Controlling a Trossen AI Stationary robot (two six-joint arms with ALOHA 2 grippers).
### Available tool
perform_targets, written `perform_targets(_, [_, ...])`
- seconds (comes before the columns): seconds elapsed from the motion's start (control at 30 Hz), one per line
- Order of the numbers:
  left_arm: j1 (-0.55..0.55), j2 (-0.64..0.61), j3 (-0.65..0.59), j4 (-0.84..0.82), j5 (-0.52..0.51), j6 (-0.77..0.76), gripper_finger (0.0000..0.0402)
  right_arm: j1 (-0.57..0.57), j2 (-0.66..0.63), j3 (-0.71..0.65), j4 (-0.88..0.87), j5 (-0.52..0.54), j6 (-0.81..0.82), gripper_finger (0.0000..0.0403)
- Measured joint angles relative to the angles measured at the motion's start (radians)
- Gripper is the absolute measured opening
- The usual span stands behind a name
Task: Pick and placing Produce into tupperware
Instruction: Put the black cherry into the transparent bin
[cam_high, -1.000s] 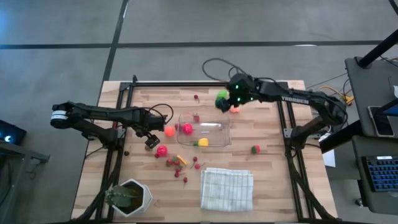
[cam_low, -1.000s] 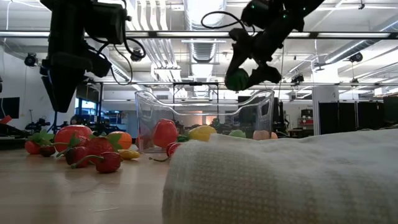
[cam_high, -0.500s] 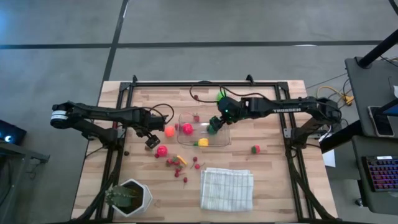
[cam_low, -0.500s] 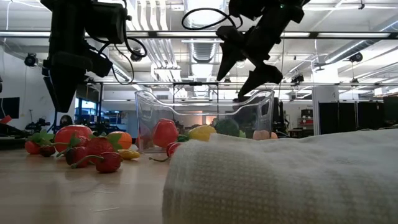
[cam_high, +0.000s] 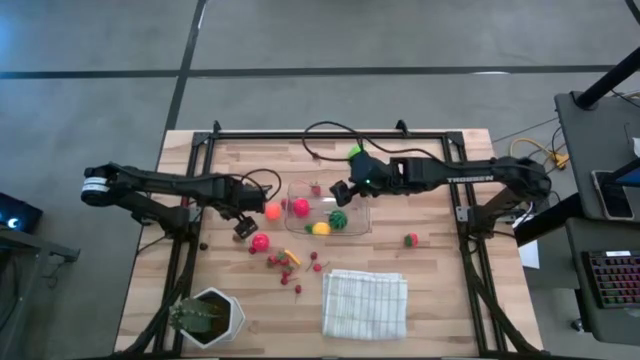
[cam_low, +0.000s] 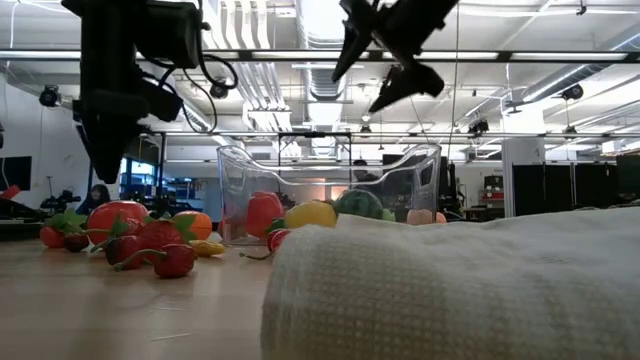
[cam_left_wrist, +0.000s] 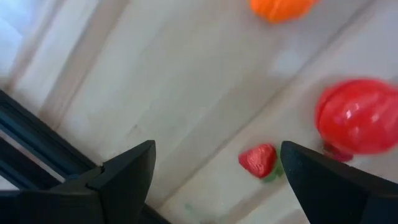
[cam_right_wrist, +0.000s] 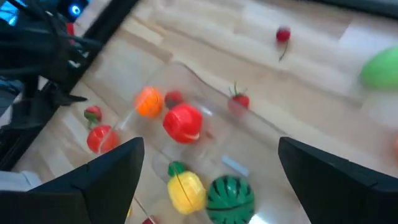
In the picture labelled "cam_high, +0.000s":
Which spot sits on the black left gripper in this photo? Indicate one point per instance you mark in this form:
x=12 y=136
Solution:
x=242 y=197

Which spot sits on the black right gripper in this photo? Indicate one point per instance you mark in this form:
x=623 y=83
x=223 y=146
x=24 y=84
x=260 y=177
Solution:
x=372 y=175

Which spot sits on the large red toy tomato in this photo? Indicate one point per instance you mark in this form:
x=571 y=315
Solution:
x=260 y=242

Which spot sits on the small red toy strawberry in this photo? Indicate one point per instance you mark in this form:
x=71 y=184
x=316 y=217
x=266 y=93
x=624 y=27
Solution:
x=287 y=273
x=315 y=190

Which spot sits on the striped toy watermelon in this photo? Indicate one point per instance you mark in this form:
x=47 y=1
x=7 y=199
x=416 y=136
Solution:
x=338 y=220

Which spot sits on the clear plastic container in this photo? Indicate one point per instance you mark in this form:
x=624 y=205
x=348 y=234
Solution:
x=357 y=220

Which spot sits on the orange toy fruit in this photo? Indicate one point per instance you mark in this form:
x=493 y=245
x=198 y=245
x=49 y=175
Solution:
x=273 y=211

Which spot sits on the yellow toy lemon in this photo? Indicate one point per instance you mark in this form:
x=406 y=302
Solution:
x=321 y=229

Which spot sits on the green toy apple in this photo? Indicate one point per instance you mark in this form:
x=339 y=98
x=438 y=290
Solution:
x=355 y=150

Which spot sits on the large red toy strawberry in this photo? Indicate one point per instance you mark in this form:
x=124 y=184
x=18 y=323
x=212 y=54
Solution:
x=284 y=260

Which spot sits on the yellow toy banana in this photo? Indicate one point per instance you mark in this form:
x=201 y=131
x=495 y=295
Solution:
x=293 y=257

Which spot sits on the red-orange round toy fruit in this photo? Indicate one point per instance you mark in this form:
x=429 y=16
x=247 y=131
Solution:
x=411 y=240

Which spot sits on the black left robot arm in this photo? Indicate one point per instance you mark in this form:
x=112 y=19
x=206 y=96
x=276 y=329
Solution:
x=165 y=182

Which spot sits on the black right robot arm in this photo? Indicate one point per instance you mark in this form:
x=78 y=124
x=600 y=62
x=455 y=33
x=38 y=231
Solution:
x=465 y=177

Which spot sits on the white hexagonal plant pot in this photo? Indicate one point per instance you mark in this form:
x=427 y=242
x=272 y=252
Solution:
x=235 y=315

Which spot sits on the green cactus plant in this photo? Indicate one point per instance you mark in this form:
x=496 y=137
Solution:
x=192 y=315

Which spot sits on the white waffle dish towel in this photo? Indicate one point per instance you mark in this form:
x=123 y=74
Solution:
x=365 y=305

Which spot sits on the grey metal side table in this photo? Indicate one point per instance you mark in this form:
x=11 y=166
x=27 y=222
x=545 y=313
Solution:
x=50 y=250

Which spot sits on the white paper sheet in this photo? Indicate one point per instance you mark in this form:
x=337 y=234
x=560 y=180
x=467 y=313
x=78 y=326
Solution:
x=530 y=255

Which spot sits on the black desk support beam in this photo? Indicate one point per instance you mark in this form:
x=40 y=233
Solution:
x=542 y=220

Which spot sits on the black computer with blue light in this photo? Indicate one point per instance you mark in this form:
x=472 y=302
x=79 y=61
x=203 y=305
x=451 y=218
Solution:
x=20 y=212

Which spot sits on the grey desk with pole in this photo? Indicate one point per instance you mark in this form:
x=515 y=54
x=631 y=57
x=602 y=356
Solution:
x=590 y=140

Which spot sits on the black smartphone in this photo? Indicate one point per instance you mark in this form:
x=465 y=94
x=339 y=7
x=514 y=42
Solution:
x=611 y=195

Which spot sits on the black caster wheel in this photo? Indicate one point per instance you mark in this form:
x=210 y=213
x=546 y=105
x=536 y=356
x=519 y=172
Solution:
x=577 y=325

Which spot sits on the black slanted pole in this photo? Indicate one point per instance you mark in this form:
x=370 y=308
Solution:
x=607 y=80

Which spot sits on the backlit computer keyboard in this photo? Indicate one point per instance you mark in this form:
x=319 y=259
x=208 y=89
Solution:
x=617 y=280

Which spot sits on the grey desk with keyboard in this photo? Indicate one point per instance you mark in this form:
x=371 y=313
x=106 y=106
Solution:
x=600 y=325

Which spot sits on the blue laptop screen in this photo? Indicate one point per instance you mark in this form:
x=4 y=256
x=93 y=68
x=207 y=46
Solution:
x=631 y=176

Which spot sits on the black aluminium table frame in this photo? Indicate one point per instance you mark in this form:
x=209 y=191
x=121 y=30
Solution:
x=325 y=135

